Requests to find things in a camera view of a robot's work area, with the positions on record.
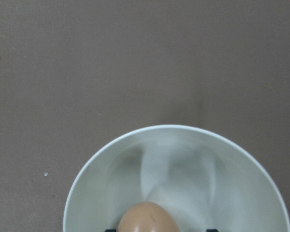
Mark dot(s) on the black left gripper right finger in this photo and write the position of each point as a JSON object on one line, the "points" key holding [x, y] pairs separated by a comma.
{"points": [[212, 230]]}

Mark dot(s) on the brown egg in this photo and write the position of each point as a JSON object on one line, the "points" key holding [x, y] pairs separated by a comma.
{"points": [[147, 217]]}

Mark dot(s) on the white ceramic bowl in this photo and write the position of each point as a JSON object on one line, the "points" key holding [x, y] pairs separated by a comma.
{"points": [[205, 181]]}

